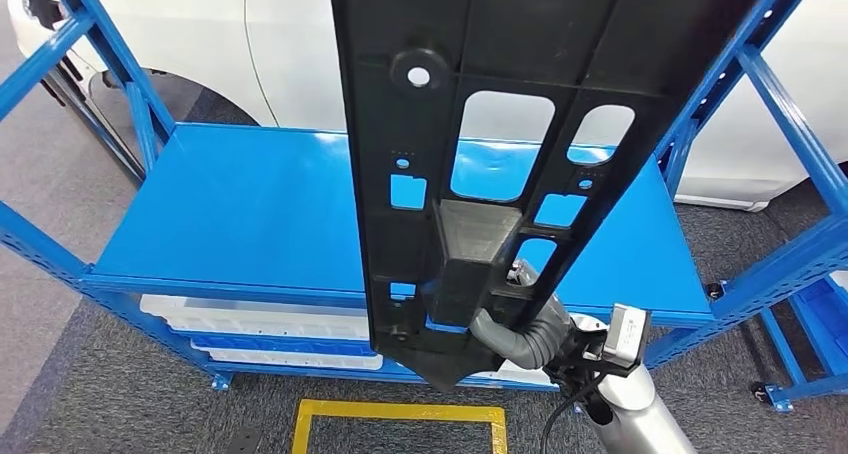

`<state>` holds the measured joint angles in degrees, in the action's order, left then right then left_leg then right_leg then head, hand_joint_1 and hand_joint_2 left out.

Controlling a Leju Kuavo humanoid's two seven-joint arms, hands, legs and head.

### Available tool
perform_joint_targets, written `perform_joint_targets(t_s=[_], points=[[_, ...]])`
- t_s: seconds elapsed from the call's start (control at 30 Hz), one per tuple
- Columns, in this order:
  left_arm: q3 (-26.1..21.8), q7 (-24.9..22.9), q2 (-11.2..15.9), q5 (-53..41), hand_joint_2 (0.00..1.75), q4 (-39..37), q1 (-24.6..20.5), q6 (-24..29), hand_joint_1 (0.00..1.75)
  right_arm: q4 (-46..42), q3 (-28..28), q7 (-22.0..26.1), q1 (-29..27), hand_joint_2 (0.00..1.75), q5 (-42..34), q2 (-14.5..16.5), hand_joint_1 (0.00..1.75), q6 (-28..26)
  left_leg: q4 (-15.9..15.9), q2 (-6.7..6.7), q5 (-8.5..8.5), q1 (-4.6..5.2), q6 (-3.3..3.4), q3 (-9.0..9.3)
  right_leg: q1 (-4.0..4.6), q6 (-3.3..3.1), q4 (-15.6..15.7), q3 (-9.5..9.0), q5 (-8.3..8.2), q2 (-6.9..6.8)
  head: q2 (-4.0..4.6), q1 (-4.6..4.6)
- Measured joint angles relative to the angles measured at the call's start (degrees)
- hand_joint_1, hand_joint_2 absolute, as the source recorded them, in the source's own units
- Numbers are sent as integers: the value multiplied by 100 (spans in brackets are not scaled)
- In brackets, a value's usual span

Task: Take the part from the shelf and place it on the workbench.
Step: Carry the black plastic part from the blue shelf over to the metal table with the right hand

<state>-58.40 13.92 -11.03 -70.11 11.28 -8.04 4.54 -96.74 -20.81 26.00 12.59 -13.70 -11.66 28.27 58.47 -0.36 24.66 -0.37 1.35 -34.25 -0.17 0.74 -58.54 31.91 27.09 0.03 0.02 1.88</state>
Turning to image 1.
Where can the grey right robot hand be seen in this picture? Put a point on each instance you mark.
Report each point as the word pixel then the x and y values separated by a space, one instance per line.
pixel 510 348

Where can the black plastic panel part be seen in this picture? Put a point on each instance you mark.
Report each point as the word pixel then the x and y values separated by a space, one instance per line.
pixel 397 239

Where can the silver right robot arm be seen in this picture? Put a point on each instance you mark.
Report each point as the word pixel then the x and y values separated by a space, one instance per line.
pixel 629 424

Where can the blue metal shelf rack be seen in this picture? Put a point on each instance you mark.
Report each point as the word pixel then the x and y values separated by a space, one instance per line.
pixel 232 226
pixel 825 318

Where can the white plastic crate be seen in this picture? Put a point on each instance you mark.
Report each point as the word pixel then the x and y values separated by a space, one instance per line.
pixel 298 360
pixel 523 375
pixel 265 318

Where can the yellow floor tape square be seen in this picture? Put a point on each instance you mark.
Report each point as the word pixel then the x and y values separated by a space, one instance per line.
pixel 397 411

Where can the black floor plate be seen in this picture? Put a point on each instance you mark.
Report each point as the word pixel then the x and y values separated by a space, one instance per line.
pixel 246 441

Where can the white car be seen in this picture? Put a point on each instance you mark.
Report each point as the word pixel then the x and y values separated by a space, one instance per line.
pixel 199 40

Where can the dark metal bar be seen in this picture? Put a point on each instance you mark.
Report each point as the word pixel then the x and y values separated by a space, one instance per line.
pixel 93 130

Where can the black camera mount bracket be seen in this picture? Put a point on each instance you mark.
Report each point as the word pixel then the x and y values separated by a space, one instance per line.
pixel 583 365

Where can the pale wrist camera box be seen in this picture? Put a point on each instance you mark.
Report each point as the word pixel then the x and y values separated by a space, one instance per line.
pixel 626 335

